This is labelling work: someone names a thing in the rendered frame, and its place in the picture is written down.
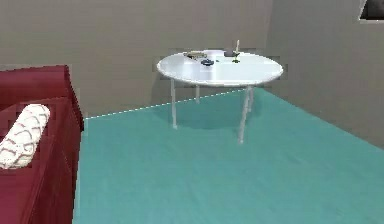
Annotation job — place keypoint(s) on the dark blue bowl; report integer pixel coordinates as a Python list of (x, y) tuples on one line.
[(207, 62)]

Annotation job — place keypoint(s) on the white round table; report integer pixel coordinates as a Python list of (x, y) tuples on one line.
[(230, 71)]

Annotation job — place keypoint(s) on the grey flat tray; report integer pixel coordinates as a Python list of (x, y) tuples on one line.
[(195, 54)]

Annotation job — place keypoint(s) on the dark grey box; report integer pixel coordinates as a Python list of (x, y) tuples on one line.
[(230, 53)]

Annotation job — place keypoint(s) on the white candle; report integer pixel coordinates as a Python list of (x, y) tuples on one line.
[(237, 45)]

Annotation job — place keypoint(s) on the dark red sofa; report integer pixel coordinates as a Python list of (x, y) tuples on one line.
[(50, 150)]

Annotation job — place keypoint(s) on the white patterned pillow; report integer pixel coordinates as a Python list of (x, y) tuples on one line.
[(23, 133)]

